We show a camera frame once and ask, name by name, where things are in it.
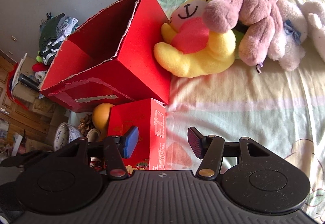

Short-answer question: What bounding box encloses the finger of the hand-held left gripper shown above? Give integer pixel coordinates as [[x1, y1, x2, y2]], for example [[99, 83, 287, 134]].
[[0, 151, 55, 169]]

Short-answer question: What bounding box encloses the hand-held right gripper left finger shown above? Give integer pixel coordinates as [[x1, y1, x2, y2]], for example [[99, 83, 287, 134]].
[[54, 126, 139, 179]]

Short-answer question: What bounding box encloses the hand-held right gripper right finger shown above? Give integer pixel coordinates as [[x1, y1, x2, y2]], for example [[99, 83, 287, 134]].
[[187, 127, 276, 179]]

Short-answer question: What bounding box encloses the small red gift box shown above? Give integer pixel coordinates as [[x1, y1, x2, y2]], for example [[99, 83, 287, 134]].
[[107, 98, 167, 171]]

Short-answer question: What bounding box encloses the beige strap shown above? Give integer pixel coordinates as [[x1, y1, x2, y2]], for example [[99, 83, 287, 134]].
[[86, 128, 103, 142]]

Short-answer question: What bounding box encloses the orange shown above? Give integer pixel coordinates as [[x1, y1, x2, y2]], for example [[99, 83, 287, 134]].
[[92, 103, 115, 132]]

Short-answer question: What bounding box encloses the printed packing tape roll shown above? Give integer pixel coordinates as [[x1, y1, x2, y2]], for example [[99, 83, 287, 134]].
[[53, 122, 82, 152]]

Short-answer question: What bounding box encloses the brown pine cone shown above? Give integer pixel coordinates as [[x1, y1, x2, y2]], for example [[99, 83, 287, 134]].
[[78, 114, 94, 135]]

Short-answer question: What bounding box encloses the large red cardboard box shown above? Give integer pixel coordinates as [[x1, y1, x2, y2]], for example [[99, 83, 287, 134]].
[[39, 0, 170, 113]]

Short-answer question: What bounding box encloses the wooden cabinet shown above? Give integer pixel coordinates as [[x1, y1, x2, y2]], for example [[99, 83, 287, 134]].
[[0, 48, 66, 138]]

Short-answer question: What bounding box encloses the pile of cardboard boxes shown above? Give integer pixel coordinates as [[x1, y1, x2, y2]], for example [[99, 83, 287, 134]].
[[13, 83, 42, 105]]

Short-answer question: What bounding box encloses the yellow plush toy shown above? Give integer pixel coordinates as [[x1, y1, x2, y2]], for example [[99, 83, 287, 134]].
[[154, 0, 236, 78]]

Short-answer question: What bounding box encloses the red and white plush toy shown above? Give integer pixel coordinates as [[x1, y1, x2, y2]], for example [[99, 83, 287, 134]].
[[32, 63, 49, 83]]

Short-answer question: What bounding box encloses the green plush toy with glasses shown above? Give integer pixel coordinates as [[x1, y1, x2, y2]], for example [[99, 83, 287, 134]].
[[232, 30, 244, 60]]

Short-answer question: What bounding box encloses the pile of folded clothes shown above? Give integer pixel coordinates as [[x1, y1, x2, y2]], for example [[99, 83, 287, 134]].
[[38, 13, 79, 66]]

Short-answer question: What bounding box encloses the white plush rabbit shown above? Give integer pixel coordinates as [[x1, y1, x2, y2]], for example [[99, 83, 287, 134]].
[[269, 0, 325, 71]]

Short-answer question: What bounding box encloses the pink plush bear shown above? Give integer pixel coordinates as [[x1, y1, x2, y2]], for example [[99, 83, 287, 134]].
[[204, 0, 283, 73]]

